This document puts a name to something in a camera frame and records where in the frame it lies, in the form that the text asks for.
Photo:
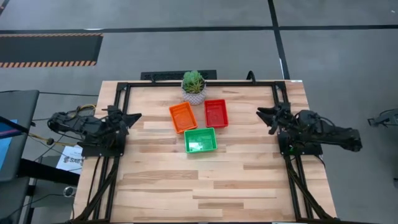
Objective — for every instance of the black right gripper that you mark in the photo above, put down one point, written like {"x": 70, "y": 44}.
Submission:
{"x": 283, "y": 119}

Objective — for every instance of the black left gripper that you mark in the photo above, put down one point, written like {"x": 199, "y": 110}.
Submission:
{"x": 116, "y": 123}

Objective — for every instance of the orange plastic mesh basket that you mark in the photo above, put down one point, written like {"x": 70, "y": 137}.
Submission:
{"x": 183, "y": 118}

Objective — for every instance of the red plastic mesh basket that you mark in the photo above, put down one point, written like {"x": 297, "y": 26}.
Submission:
{"x": 216, "y": 114}

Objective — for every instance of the green plastic mesh basket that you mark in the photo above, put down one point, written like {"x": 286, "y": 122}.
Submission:
{"x": 200, "y": 140}

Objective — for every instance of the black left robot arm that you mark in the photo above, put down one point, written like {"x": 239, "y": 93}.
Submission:
{"x": 84, "y": 126}

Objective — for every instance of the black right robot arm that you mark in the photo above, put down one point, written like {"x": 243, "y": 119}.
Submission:
{"x": 335, "y": 135}

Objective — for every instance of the black perforated strip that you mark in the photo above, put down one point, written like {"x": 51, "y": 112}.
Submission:
{"x": 164, "y": 75}

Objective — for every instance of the succulent in white pot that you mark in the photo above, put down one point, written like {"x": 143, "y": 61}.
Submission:
{"x": 193, "y": 87}

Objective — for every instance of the white printed paper sheet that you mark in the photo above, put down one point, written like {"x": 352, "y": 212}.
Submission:
{"x": 73, "y": 160}

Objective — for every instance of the round grey disc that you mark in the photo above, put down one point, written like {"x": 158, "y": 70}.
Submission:
{"x": 70, "y": 191}

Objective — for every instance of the black hazard-striped floor mat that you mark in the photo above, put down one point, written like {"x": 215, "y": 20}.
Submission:
{"x": 46, "y": 49}

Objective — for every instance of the black tripod stand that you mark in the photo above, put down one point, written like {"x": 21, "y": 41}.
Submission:
{"x": 385, "y": 118}

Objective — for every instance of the black metal table frame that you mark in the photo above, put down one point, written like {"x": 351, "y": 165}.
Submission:
{"x": 236, "y": 84}

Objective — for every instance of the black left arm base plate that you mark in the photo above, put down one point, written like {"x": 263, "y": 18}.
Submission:
{"x": 93, "y": 152}

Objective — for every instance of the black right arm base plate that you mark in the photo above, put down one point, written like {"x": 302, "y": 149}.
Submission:
{"x": 308, "y": 152}

